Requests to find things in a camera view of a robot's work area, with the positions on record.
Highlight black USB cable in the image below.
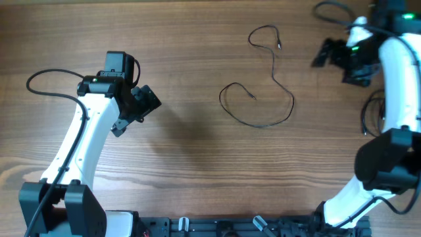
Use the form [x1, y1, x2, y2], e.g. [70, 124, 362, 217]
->
[360, 88, 386, 138]
[218, 24, 295, 128]

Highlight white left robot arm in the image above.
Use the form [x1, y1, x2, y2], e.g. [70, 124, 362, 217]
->
[18, 51, 161, 236]

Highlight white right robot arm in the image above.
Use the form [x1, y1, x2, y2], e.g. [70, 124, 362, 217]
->
[313, 1, 420, 230]

